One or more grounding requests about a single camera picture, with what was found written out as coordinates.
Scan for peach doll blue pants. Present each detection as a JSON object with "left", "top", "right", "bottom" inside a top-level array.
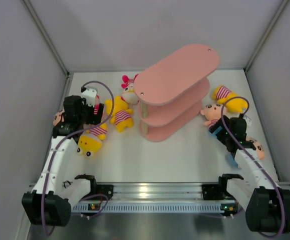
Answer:
[
  {"left": 226, "top": 136, "right": 265, "bottom": 169},
  {"left": 53, "top": 109, "right": 64, "bottom": 126},
  {"left": 200, "top": 103, "right": 223, "bottom": 128}
]

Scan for yellow bear striped shirt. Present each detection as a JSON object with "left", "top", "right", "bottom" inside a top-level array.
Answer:
[
  {"left": 104, "top": 95, "right": 134, "bottom": 133},
  {"left": 212, "top": 85, "right": 248, "bottom": 113}
]

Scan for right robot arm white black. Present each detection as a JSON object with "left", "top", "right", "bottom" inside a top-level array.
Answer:
[{"left": 208, "top": 115, "right": 290, "bottom": 234}]

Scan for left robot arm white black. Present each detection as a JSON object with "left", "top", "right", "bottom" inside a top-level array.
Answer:
[{"left": 21, "top": 95, "right": 108, "bottom": 227}]

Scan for pink three-tier shelf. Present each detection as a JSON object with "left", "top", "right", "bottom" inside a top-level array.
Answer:
[{"left": 134, "top": 43, "right": 220, "bottom": 142}]

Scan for white panda plush pink limbs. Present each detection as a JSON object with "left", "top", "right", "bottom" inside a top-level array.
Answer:
[{"left": 93, "top": 95, "right": 100, "bottom": 115}]

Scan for yellow chick plush striped shirt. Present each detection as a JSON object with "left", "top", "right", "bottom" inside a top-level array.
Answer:
[{"left": 76, "top": 123, "right": 108, "bottom": 158}]

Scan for white bird plush pink bow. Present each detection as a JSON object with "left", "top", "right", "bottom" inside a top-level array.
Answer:
[{"left": 121, "top": 74, "right": 139, "bottom": 105}]

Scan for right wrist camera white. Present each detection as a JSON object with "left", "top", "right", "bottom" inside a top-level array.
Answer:
[{"left": 239, "top": 114, "right": 252, "bottom": 127}]

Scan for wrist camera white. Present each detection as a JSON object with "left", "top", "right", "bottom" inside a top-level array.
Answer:
[
  {"left": 81, "top": 86, "right": 97, "bottom": 107},
  {"left": 239, "top": 114, "right": 252, "bottom": 127}
]

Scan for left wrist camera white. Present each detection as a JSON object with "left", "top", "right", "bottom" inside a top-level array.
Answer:
[{"left": 81, "top": 86, "right": 97, "bottom": 107}]

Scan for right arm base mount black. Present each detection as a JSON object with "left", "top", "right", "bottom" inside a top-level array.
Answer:
[{"left": 202, "top": 184, "right": 223, "bottom": 201}]

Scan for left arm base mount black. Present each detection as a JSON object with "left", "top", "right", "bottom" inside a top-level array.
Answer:
[{"left": 95, "top": 184, "right": 114, "bottom": 200}]

